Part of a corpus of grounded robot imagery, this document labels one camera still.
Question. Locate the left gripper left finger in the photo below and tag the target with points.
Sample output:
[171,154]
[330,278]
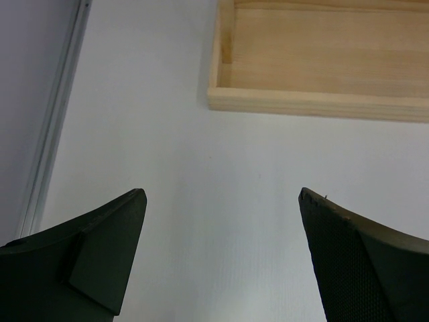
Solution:
[77,270]

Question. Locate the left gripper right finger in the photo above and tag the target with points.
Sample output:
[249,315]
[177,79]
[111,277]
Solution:
[365,271]

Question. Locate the wooden hanger stand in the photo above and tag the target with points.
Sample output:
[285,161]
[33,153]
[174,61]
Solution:
[347,59]

